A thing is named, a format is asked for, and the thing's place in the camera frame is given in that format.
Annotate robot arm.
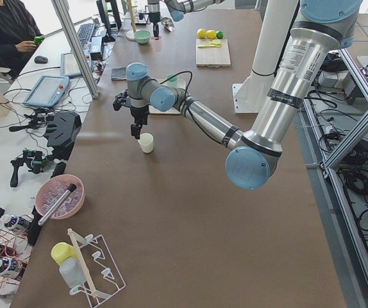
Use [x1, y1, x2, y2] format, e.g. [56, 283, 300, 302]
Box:
[124, 1, 361, 190]
[147, 0, 222, 39]

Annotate computer mouse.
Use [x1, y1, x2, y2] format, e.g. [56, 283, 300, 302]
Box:
[34, 56, 49, 64]

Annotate metal scoop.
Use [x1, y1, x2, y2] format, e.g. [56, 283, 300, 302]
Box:
[160, 17, 175, 32]

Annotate translucent grey cup on rack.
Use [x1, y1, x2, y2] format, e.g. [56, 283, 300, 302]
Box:
[59, 257, 87, 289]

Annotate pink bowl with ice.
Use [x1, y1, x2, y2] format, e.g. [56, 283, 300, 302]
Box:
[35, 174, 85, 219]

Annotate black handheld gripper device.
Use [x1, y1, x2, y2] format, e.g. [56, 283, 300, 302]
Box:
[10, 148, 53, 187]

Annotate black keyboard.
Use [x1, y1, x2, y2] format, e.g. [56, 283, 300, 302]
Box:
[77, 23, 95, 49]

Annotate yellow cup on rack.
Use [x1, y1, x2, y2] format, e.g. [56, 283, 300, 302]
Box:
[51, 242, 78, 266]

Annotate green plastic cup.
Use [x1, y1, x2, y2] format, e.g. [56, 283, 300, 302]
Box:
[165, 74, 178, 87]

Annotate mint green bowl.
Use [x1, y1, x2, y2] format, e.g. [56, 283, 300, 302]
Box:
[134, 30, 151, 44]

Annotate grey folded cloth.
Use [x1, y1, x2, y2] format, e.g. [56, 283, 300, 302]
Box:
[110, 67, 126, 81]

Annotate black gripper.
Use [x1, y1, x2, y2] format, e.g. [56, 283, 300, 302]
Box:
[149, 12, 160, 37]
[130, 106, 149, 139]

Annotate whole yellow lemon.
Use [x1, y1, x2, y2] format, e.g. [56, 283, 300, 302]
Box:
[196, 28, 206, 39]
[206, 30, 217, 40]

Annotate white wire cup rack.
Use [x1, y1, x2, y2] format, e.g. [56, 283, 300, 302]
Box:
[67, 228, 126, 307]

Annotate wooden cutting board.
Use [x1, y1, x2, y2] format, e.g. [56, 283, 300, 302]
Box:
[196, 38, 231, 67]

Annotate aluminium frame post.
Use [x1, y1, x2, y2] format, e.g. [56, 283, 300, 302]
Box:
[51, 0, 100, 99]

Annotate yellow plastic knife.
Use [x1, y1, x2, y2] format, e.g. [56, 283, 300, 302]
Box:
[197, 44, 222, 48]

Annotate blue teach pendant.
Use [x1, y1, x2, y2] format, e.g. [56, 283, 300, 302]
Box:
[60, 53, 81, 78]
[23, 75, 70, 108]

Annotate metal muddler tool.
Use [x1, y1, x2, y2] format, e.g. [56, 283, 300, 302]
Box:
[37, 184, 77, 226]

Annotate cream plastic cup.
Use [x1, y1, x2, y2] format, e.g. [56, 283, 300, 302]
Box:
[138, 133, 154, 153]

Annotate seated person in black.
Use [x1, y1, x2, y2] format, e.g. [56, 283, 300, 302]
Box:
[0, 1, 42, 77]

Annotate green lime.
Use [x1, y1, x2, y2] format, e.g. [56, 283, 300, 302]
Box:
[216, 31, 224, 39]

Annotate wooden cup tree stand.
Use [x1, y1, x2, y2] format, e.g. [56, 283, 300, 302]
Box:
[125, 0, 143, 41]

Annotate cream rectangular tray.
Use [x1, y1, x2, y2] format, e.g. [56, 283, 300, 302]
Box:
[147, 78, 185, 115]

